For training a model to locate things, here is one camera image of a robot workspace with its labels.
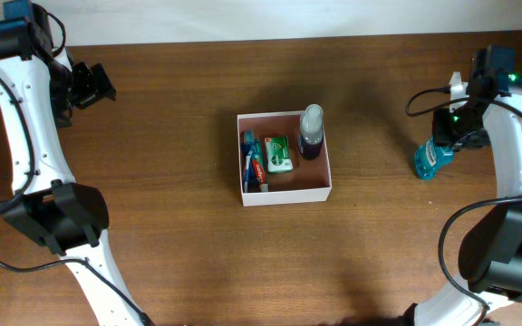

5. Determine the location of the blue mouthwash bottle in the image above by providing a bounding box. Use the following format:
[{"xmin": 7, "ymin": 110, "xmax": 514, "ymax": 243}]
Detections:
[{"xmin": 413, "ymin": 137, "xmax": 454, "ymax": 180}]

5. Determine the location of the purple foam soap bottle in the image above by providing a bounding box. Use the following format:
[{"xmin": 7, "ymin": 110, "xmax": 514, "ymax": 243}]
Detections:
[{"xmin": 297, "ymin": 104, "xmax": 324, "ymax": 160}]

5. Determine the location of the blue white toothbrush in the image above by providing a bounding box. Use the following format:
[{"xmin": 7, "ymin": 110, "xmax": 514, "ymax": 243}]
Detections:
[{"xmin": 243, "ymin": 130, "xmax": 255, "ymax": 193}]

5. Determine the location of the green soap bar pack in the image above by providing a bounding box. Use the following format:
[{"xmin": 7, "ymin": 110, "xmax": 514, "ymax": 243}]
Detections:
[{"xmin": 264, "ymin": 136, "xmax": 294, "ymax": 174}]

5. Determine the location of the red green toothpaste tube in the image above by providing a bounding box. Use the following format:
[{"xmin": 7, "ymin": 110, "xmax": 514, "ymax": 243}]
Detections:
[{"xmin": 250, "ymin": 139, "xmax": 269, "ymax": 192}]

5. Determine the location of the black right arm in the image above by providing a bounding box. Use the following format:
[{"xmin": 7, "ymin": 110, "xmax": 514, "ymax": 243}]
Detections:
[{"xmin": 401, "ymin": 45, "xmax": 522, "ymax": 325}]

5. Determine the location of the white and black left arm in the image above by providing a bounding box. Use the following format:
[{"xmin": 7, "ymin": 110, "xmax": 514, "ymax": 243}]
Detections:
[{"xmin": 0, "ymin": 1, "xmax": 152, "ymax": 326}]

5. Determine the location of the pink white open box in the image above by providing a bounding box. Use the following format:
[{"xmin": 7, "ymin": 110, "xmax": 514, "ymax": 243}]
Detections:
[{"xmin": 237, "ymin": 110, "xmax": 333, "ymax": 206}]

